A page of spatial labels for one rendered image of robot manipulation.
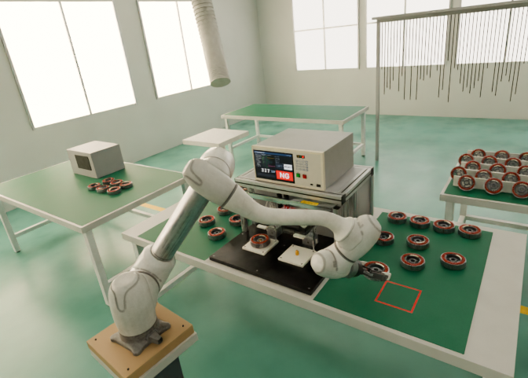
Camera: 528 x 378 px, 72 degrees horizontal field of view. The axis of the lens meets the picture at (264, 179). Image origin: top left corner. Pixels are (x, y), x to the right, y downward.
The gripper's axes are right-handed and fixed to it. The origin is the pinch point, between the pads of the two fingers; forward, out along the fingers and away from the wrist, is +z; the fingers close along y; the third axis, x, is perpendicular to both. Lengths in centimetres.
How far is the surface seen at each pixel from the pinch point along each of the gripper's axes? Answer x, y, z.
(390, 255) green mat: -5.4, 12.7, 33.0
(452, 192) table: -54, 25, 110
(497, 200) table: -56, -1, 113
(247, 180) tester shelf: -17, 84, -17
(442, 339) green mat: 13.0, -32.7, 3.7
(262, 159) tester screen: -31, 74, -20
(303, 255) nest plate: 10.1, 42.5, 2.7
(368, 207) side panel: -25, 39, 40
